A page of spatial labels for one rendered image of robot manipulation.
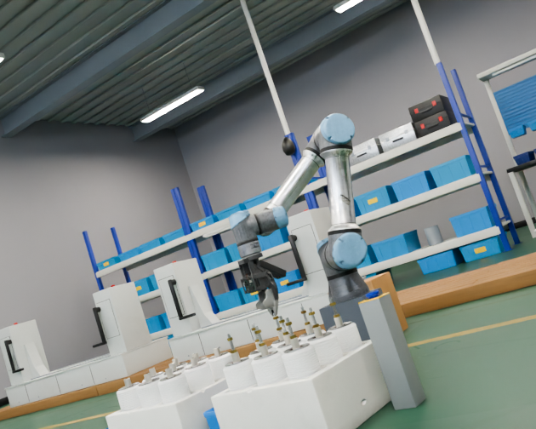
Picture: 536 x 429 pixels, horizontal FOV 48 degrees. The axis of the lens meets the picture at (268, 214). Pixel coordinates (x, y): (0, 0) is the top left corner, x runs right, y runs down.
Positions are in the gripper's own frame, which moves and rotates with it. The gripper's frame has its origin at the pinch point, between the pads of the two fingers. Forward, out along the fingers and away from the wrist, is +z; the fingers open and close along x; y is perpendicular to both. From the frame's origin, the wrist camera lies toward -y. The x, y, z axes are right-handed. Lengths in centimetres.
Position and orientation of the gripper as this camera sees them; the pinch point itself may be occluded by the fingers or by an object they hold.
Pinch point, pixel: (275, 311)
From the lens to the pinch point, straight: 204.6
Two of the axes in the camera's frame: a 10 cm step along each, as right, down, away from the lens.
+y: -7.5, 1.8, -6.3
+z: 3.1, 9.4, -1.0
